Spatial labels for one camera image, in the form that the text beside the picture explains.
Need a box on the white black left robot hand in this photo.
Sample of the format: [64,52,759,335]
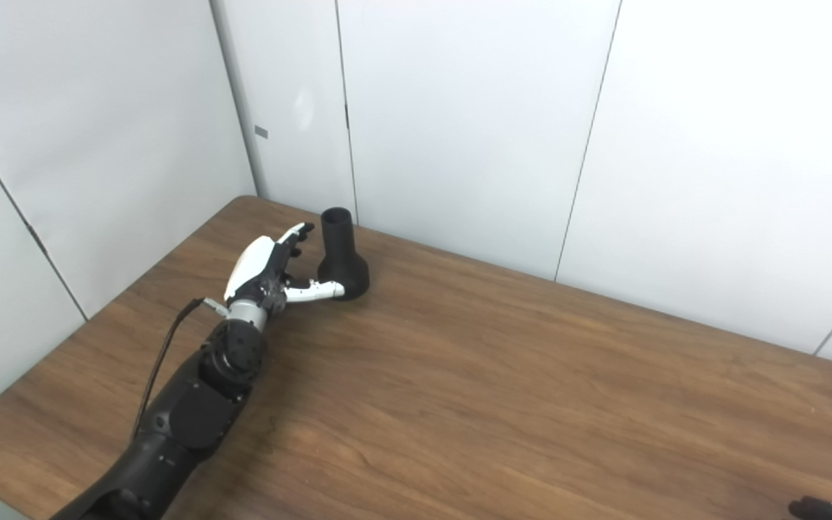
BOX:
[223,222,346,313]

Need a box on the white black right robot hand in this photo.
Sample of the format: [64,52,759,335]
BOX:
[789,497,832,520]

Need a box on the black flared nozzle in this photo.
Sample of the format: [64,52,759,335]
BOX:
[317,207,371,300]

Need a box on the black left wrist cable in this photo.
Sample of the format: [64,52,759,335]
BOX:
[131,298,229,441]

